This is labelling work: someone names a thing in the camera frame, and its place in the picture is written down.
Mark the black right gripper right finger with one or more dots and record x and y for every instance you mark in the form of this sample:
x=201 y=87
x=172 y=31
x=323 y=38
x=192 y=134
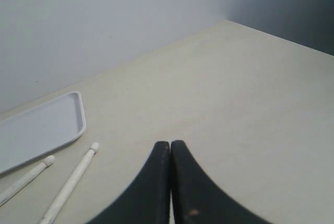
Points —
x=195 y=196

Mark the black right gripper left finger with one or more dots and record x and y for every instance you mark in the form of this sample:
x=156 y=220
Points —
x=147 y=198

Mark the white rectangular tray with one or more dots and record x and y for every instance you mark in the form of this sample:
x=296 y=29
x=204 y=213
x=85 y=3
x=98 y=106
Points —
x=41 y=130

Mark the white wooden drumstick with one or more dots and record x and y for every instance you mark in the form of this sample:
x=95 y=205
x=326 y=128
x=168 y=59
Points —
x=26 y=179
x=69 y=186

